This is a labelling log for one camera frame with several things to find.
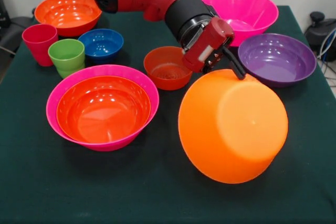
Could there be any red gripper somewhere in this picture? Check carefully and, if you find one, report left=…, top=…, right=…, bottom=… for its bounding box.
left=182, top=16, right=247, bottom=80

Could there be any large orange bowl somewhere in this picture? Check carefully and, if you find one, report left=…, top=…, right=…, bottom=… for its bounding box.
left=178, top=69, right=289, bottom=185

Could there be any small red-orange bowl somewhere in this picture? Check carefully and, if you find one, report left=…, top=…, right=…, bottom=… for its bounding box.
left=143, top=46, right=194, bottom=91

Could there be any large pink bowl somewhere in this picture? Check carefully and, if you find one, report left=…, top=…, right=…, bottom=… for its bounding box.
left=201, top=0, right=279, bottom=48
left=46, top=64, right=160, bottom=152

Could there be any medium red-orange bowl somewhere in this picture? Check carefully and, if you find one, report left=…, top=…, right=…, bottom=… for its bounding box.
left=34, top=0, right=103, bottom=38
left=56, top=76, right=152, bottom=144

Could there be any purple bowl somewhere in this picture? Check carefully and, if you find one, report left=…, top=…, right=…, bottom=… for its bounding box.
left=237, top=33, right=318, bottom=89

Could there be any small blue bowl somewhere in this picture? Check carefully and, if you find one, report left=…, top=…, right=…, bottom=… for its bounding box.
left=78, top=28, right=124, bottom=65

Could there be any green cup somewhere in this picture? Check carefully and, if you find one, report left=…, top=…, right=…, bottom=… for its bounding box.
left=47, top=38, right=86, bottom=79

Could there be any crimson cup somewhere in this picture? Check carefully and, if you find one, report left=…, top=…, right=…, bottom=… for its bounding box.
left=22, top=24, right=59, bottom=67

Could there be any dark green tablecloth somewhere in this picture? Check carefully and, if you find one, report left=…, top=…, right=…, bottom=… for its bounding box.
left=0, top=3, right=336, bottom=224

